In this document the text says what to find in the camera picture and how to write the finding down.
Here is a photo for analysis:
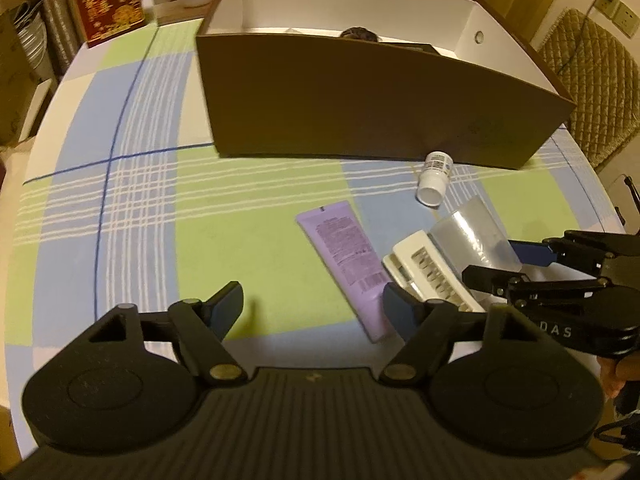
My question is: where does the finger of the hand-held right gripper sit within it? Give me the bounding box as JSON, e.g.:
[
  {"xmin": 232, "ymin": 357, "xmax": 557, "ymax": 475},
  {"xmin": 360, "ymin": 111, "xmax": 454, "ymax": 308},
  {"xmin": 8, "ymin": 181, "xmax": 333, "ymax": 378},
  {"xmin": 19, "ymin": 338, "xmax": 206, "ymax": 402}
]
[
  {"xmin": 507, "ymin": 230, "xmax": 640, "ymax": 281},
  {"xmin": 461, "ymin": 265, "xmax": 611, "ymax": 307}
]

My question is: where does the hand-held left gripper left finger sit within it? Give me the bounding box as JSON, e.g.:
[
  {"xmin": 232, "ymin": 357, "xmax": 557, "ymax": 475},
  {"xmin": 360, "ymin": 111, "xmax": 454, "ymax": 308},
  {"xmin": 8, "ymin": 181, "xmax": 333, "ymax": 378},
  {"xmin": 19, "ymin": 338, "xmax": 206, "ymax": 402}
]
[{"xmin": 87, "ymin": 281, "xmax": 247, "ymax": 387}]

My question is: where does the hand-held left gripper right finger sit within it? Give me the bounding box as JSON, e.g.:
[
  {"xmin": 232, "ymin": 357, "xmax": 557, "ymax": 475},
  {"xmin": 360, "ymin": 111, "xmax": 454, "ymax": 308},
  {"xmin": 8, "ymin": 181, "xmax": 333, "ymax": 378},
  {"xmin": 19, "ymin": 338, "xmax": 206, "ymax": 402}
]
[{"xmin": 379, "ymin": 282, "xmax": 553, "ymax": 387}]

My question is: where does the white case with clear lid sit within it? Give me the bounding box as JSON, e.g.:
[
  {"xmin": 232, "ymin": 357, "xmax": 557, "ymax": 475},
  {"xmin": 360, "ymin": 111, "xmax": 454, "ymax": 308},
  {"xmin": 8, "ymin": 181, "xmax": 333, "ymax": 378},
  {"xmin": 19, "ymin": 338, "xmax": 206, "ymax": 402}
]
[{"xmin": 382, "ymin": 196, "xmax": 523, "ymax": 313}]

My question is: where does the purple tube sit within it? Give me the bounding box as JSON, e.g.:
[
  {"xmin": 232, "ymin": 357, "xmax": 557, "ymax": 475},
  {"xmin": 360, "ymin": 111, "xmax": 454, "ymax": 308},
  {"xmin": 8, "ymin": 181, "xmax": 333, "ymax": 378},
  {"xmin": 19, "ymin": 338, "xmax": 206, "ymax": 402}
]
[{"xmin": 296, "ymin": 201, "xmax": 396, "ymax": 343}]

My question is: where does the brown cardboard storage box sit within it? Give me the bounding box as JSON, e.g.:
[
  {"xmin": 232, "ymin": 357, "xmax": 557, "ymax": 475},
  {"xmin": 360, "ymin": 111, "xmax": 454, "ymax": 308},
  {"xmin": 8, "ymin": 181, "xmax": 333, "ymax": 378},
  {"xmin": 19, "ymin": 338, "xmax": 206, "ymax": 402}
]
[{"xmin": 195, "ymin": 0, "xmax": 577, "ymax": 171}]

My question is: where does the brown hair scrunchie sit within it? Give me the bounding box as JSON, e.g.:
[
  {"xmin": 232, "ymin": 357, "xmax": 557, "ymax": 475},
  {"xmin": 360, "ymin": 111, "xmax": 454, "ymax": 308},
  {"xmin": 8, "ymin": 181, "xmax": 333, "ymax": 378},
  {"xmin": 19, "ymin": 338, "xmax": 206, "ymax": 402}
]
[{"xmin": 340, "ymin": 26, "xmax": 379, "ymax": 42}]

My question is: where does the desktop with checked tablecloth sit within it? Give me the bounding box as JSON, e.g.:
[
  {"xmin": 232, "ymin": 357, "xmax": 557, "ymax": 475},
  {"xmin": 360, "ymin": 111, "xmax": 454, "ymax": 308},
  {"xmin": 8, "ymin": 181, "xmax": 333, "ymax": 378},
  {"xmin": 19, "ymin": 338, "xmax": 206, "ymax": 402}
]
[{"xmin": 0, "ymin": 7, "xmax": 626, "ymax": 461}]

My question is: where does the person's right hand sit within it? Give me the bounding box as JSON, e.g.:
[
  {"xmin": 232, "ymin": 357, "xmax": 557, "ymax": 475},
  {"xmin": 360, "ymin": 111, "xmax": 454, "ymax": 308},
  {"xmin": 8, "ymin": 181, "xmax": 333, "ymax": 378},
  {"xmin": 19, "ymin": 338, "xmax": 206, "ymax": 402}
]
[{"xmin": 597, "ymin": 356, "xmax": 640, "ymax": 401}]

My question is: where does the small white bottle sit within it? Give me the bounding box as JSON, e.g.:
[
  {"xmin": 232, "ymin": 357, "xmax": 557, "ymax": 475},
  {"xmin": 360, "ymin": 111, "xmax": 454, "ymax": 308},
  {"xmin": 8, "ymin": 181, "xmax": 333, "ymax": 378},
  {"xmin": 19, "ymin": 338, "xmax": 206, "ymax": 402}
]
[{"xmin": 416, "ymin": 150, "xmax": 454, "ymax": 207}]

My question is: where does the quilted beige chair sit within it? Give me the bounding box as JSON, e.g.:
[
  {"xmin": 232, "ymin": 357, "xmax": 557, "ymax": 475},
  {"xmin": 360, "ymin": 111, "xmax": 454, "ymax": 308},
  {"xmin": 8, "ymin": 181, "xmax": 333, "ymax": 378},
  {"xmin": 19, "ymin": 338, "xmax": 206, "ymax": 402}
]
[{"xmin": 535, "ymin": 7, "xmax": 640, "ymax": 171}]

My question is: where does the large brown cardboard box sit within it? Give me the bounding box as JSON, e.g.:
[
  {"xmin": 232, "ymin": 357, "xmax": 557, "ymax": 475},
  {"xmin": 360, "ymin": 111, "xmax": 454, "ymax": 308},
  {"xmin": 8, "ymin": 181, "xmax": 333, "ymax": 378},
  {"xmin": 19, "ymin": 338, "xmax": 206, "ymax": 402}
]
[{"xmin": 0, "ymin": 7, "xmax": 58, "ymax": 148}]

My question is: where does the red and gold box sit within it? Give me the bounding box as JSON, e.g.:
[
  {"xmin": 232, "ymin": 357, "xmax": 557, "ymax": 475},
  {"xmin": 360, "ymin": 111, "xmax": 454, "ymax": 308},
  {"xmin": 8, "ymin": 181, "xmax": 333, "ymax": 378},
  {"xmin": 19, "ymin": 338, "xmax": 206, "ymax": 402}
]
[{"xmin": 67, "ymin": 0, "xmax": 147, "ymax": 49}]

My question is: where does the stack of metal bowls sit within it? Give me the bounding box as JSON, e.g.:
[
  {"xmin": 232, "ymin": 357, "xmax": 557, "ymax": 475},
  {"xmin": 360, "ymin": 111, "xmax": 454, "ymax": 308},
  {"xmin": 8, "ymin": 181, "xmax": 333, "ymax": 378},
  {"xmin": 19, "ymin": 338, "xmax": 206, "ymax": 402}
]
[{"xmin": 12, "ymin": 0, "xmax": 51, "ymax": 71}]

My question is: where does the black cable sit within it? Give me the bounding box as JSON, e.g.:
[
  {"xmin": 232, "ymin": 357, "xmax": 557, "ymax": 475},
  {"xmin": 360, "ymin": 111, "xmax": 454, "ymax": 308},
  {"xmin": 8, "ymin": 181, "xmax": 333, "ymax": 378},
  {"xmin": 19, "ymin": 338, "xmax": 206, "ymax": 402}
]
[{"xmin": 592, "ymin": 405, "xmax": 640, "ymax": 453}]

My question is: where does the wall socket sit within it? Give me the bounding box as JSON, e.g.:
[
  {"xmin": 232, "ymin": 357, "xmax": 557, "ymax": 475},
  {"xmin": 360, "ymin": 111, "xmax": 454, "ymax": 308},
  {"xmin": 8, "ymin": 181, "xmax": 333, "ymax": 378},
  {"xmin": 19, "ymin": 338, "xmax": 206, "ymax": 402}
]
[{"xmin": 595, "ymin": 0, "xmax": 635, "ymax": 37}]

